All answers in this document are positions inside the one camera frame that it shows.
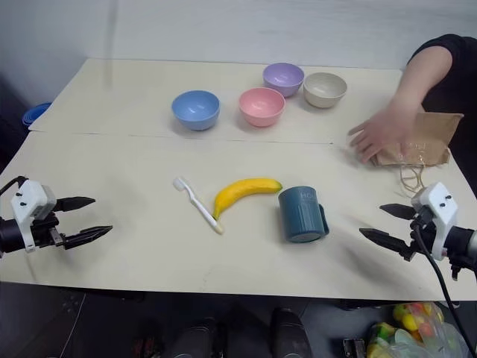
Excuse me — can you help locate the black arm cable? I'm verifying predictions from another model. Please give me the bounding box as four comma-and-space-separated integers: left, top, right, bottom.
0, 176, 28, 196
414, 225, 471, 350

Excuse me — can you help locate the white toothbrush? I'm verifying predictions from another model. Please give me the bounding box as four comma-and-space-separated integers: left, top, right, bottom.
171, 176, 225, 236

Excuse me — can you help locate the person's bare hand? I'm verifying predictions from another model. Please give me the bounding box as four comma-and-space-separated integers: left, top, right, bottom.
347, 103, 425, 164

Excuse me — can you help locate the blue stacked round object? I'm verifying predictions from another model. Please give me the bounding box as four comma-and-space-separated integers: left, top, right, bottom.
21, 101, 54, 128

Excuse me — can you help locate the person in black clothing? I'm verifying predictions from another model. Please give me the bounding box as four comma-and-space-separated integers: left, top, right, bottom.
405, 34, 477, 195

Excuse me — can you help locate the yellow banana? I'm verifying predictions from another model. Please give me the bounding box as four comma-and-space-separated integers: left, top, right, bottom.
212, 177, 284, 222

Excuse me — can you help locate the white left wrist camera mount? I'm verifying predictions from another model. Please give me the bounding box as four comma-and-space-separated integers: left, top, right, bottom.
10, 180, 57, 254

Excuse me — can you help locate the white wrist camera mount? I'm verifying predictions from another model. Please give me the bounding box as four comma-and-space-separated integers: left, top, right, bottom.
10, 180, 57, 254
411, 181, 458, 261

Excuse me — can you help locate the pink plastic bowl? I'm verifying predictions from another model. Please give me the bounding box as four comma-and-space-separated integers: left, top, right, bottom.
238, 87, 287, 128

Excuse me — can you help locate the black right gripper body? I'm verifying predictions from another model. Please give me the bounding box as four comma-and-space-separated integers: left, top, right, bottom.
402, 206, 437, 263

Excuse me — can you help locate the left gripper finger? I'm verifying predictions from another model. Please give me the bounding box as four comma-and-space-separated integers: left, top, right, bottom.
55, 196, 96, 214
61, 225, 114, 251

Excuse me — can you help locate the dark rounded shape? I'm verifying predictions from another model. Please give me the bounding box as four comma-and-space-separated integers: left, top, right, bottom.
268, 307, 315, 358

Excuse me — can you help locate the beige plastic bowl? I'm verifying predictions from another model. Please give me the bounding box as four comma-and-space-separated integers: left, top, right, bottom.
302, 71, 349, 110

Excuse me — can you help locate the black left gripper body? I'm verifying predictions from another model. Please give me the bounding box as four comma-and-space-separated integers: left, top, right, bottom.
31, 209, 69, 251

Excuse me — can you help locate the brown paper bag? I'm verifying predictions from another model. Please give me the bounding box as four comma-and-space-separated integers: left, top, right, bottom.
368, 111, 465, 195

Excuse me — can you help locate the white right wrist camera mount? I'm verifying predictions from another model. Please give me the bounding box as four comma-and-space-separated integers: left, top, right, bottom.
411, 181, 458, 261

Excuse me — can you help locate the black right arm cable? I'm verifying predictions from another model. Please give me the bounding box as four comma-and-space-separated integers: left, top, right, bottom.
414, 225, 471, 350

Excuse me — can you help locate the blue plastic bowl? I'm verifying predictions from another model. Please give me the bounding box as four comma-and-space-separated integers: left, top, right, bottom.
171, 89, 221, 132

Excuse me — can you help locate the clear bag of toy fruit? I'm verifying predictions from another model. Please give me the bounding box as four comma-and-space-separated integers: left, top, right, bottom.
366, 301, 473, 358

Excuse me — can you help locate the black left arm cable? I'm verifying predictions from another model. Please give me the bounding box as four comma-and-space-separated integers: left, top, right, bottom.
0, 176, 28, 196

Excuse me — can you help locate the small black metal object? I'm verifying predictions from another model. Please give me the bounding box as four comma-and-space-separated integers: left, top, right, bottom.
341, 337, 369, 358

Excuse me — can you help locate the dark blue ribbed cup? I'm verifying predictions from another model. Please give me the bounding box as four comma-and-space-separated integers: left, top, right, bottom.
277, 186, 331, 244

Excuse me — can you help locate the purple plastic bowl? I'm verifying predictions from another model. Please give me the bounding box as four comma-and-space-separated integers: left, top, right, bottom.
262, 63, 304, 99

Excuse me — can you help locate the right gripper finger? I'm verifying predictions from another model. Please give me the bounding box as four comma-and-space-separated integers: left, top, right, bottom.
358, 227, 411, 255
379, 203, 416, 222

